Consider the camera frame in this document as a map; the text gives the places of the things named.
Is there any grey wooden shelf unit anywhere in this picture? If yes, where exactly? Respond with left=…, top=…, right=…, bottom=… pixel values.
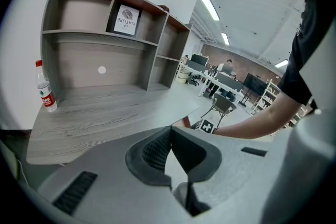
left=39, top=0, right=192, bottom=108

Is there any person's black shirt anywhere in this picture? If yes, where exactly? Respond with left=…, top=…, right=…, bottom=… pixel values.
left=277, top=0, right=336, bottom=114

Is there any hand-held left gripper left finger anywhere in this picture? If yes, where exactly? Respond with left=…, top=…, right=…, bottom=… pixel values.
left=38, top=125, right=195, bottom=224

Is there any white office desk row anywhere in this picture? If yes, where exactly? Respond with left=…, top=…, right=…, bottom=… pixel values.
left=176, top=61, right=246, bottom=106

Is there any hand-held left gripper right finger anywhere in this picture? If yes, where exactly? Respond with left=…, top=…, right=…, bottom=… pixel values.
left=170, top=125, right=275, bottom=217

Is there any person's right forearm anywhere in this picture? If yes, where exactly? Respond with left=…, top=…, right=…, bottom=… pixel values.
left=212, top=91, right=302, bottom=140

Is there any white storage rack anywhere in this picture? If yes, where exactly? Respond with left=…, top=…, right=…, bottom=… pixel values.
left=250, top=79, right=308, bottom=129

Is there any framed leaf print picture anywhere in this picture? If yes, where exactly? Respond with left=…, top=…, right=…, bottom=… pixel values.
left=110, top=3, right=142, bottom=37

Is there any red-capped plastic water bottle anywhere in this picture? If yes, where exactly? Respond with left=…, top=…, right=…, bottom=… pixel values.
left=35, top=59, right=58, bottom=113

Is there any white cable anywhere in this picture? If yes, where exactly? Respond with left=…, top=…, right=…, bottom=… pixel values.
left=15, top=158, right=31, bottom=188

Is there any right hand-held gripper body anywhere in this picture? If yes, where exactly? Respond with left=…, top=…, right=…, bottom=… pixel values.
left=190, top=118, right=222, bottom=135

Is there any black office swivel chair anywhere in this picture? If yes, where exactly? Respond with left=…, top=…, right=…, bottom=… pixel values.
left=186, top=71, right=201, bottom=87

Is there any black computer monitor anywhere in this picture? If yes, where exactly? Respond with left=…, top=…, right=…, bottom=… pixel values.
left=190, top=53, right=209, bottom=67

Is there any large black screen on stand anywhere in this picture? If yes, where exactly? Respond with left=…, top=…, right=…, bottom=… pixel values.
left=240, top=72, right=269, bottom=108

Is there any grey shell chair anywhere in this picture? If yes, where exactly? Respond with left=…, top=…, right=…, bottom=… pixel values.
left=200, top=93, right=237, bottom=128

